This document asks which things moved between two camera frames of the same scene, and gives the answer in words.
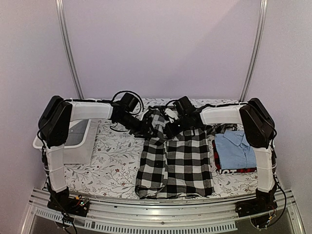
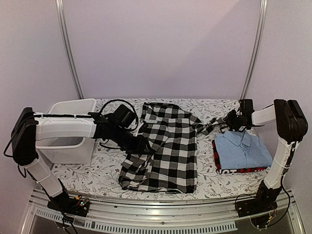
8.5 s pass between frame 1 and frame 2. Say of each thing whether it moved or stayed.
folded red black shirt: stayed
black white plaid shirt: moved
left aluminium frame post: stayed
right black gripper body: moved
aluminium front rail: stayed
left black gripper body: moved
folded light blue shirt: stayed
